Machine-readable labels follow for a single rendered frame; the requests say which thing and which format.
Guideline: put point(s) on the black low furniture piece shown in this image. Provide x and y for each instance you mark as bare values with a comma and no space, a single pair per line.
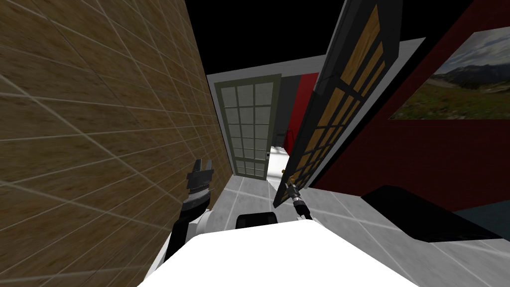
422,219

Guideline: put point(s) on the landscape picture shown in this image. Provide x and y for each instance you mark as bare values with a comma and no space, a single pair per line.
458,87

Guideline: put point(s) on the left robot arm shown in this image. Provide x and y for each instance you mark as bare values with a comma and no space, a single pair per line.
187,219

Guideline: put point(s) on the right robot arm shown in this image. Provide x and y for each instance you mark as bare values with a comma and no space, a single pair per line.
301,207

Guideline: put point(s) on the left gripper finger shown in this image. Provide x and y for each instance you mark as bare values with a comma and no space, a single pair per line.
208,165
198,166

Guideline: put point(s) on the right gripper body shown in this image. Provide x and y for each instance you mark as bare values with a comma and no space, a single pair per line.
291,186

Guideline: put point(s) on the green glazed door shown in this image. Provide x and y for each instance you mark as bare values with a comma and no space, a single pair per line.
247,123

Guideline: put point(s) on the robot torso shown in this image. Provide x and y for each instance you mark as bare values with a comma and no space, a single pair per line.
279,259

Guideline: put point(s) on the black door with wooden panels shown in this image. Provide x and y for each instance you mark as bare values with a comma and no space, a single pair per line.
338,99

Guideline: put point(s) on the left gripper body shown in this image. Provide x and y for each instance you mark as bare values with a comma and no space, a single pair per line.
199,181

